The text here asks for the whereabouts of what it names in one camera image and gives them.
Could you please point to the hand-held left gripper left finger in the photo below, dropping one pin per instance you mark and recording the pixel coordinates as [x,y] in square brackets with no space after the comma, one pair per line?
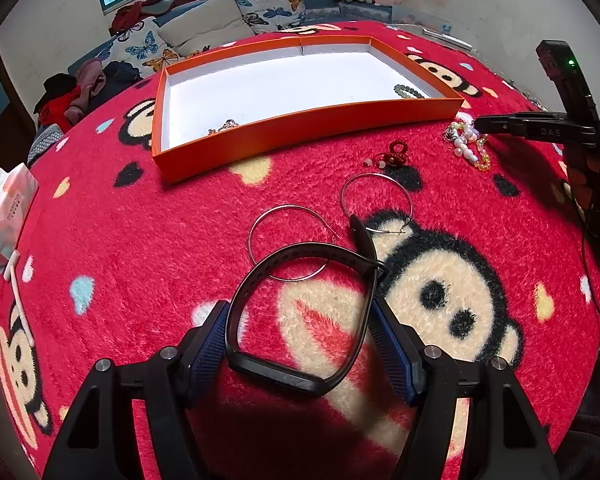
[210,345]

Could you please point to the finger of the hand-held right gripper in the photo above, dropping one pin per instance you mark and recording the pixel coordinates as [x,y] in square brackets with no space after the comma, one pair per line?
[500,124]

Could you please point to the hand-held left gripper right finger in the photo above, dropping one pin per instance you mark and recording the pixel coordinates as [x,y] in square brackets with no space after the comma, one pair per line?
[392,350]

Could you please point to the silver charm pendant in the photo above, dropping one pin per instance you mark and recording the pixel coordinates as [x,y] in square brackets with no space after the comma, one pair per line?
[450,133]

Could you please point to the black smart band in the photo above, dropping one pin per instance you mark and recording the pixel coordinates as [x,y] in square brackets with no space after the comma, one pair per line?
[275,372]

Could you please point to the silver hoop earring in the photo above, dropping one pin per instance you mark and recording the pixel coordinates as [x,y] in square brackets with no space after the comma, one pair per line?
[342,200]
[249,245]

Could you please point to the orange cardboard tray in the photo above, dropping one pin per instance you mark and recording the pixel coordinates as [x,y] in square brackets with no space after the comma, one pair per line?
[280,132]

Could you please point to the red monkey printed blanket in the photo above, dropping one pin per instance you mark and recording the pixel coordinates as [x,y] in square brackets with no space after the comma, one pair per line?
[155,240]

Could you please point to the pink tissue pack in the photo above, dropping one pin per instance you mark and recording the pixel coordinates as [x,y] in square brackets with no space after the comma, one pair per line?
[7,210]

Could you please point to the butterfly print pillow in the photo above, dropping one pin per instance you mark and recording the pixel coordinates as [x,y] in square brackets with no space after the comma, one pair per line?
[272,5]
[140,47]

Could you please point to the pile of clothes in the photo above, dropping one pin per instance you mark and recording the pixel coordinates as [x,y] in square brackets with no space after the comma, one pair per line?
[80,95]

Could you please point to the beige pillow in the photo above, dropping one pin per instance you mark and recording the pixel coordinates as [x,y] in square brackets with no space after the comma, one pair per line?
[205,25]

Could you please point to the red clothes on sofa back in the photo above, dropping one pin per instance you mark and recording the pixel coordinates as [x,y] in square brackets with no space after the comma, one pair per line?
[135,12]

